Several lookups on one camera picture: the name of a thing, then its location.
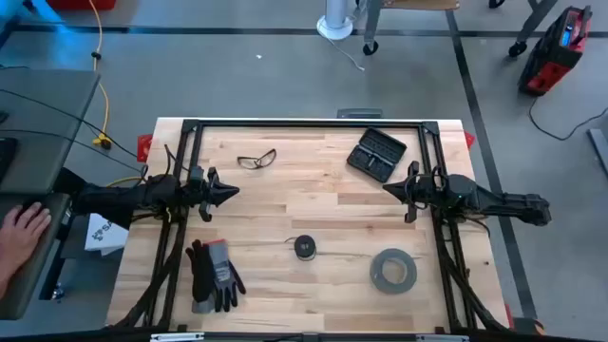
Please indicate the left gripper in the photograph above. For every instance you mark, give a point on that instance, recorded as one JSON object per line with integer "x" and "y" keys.
{"x": 197, "y": 197}

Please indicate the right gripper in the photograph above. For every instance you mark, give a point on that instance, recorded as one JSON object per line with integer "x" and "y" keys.
{"x": 427, "y": 197}

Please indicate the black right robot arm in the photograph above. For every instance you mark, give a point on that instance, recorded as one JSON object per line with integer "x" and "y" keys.
{"x": 503, "y": 204}

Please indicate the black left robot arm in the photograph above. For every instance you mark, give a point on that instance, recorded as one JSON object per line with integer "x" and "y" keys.
{"x": 119, "y": 199}

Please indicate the person's forearm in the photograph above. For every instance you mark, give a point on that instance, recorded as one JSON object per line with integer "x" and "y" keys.
{"x": 5, "y": 280}

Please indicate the open black bit case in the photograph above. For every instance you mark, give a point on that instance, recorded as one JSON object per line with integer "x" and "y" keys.
{"x": 375, "y": 154}

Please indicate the clear safety glasses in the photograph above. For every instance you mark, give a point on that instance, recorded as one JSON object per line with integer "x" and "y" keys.
{"x": 257, "y": 164}

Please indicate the grey black work glove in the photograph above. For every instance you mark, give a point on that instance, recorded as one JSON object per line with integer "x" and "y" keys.
{"x": 199, "y": 275}
{"x": 222, "y": 271}

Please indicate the grey tape roll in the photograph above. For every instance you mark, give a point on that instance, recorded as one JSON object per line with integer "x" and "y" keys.
{"x": 376, "y": 273}

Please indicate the white printed bag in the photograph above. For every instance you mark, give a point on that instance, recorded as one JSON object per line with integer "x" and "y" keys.
{"x": 107, "y": 235}

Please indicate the wooden top work table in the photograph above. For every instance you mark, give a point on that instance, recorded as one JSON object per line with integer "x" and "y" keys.
{"x": 373, "y": 24}

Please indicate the white pole base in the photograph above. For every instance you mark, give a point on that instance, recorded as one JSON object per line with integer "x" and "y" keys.
{"x": 335, "y": 26}

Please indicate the grey desk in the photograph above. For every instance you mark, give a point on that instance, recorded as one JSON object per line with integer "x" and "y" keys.
{"x": 43, "y": 119}

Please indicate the person's hand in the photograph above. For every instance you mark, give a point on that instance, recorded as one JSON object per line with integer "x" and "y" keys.
{"x": 24, "y": 233}

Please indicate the black keyboard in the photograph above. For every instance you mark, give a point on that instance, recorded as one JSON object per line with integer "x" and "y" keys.
{"x": 5, "y": 159}

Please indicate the red floor bin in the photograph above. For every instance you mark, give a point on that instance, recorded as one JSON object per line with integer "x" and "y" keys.
{"x": 81, "y": 4}

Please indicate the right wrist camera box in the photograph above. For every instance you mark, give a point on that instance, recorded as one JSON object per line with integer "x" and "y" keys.
{"x": 430, "y": 183}

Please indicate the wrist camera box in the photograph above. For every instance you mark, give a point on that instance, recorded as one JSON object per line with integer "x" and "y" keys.
{"x": 196, "y": 175}
{"x": 430, "y": 183}

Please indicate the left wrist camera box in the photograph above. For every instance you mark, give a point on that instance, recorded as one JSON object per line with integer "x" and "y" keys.
{"x": 196, "y": 175}

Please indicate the black aluminium frame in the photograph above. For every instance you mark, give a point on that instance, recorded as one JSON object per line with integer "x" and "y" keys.
{"x": 309, "y": 124}

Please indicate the silver metal bracket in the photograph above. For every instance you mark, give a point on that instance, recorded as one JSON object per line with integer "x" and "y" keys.
{"x": 176, "y": 336}
{"x": 442, "y": 338}

